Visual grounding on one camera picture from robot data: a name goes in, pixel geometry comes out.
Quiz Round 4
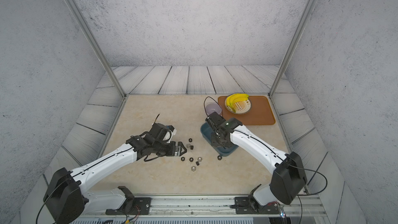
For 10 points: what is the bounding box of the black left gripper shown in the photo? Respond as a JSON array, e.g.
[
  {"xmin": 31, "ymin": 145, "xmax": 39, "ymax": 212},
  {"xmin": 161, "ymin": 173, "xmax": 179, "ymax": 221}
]
[{"xmin": 153, "ymin": 140, "xmax": 189, "ymax": 157}]

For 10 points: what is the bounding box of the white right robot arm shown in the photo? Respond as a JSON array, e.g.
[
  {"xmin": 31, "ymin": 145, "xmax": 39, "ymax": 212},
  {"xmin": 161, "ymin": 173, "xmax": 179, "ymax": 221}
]
[{"xmin": 206, "ymin": 115, "xmax": 307, "ymax": 213}]

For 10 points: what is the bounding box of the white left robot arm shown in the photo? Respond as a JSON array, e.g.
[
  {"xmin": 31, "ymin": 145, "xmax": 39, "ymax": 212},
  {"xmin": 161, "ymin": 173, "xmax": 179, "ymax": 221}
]
[{"xmin": 43, "ymin": 132, "xmax": 187, "ymax": 224}]

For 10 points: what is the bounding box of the teal plastic storage box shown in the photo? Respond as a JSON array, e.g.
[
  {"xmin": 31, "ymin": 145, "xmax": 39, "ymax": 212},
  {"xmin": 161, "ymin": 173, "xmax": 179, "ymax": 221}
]
[{"xmin": 200, "ymin": 123, "xmax": 238, "ymax": 157}]

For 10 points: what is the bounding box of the lilac grey bowl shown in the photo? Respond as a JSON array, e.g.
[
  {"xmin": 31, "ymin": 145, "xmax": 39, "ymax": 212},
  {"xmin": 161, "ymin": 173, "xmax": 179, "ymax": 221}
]
[{"xmin": 205, "ymin": 102, "xmax": 223, "ymax": 116}]

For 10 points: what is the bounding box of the patterned ceramic plate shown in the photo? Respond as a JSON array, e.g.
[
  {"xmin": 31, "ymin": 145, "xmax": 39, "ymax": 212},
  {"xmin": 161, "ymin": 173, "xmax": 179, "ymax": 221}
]
[{"xmin": 224, "ymin": 99, "xmax": 252, "ymax": 115}]

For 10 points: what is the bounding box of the yellow banana bunch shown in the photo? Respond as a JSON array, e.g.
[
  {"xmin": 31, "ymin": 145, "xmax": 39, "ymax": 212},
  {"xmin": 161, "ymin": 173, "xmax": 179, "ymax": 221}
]
[{"xmin": 226, "ymin": 93, "xmax": 249, "ymax": 111}]

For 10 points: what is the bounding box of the brown plastic tray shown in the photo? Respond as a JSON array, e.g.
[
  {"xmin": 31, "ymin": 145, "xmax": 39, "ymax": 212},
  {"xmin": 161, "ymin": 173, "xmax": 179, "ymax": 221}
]
[{"xmin": 218, "ymin": 96, "xmax": 276, "ymax": 126}]

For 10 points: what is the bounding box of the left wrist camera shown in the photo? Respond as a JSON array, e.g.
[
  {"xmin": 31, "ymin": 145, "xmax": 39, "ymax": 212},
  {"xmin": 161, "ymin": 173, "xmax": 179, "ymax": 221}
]
[{"xmin": 149, "ymin": 123, "xmax": 176, "ymax": 143}]

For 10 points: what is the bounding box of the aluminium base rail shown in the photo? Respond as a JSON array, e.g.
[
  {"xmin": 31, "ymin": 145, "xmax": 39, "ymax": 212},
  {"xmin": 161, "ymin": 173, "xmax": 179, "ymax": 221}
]
[{"xmin": 73, "ymin": 195, "xmax": 330, "ymax": 224}]

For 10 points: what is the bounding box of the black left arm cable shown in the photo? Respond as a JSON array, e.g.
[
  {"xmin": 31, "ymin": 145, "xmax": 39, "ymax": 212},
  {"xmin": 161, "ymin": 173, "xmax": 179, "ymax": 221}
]
[{"xmin": 35, "ymin": 178, "xmax": 72, "ymax": 224}]

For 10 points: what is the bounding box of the aluminium frame post right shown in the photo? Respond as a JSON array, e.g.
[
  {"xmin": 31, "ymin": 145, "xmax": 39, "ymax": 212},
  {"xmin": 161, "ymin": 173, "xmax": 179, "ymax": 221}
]
[{"xmin": 268, "ymin": 0, "xmax": 317, "ymax": 99}]

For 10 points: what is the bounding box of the aluminium frame post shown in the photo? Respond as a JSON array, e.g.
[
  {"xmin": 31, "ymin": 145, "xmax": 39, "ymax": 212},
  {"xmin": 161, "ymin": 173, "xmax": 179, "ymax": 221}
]
[
  {"xmin": 64, "ymin": 0, "xmax": 127, "ymax": 100},
  {"xmin": 268, "ymin": 0, "xmax": 317, "ymax": 99}
]

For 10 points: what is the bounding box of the aluminium frame post left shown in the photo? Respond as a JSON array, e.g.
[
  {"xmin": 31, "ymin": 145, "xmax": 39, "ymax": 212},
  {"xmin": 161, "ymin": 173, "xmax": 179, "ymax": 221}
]
[{"xmin": 64, "ymin": 0, "xmax": 127, "ymax": 100}]

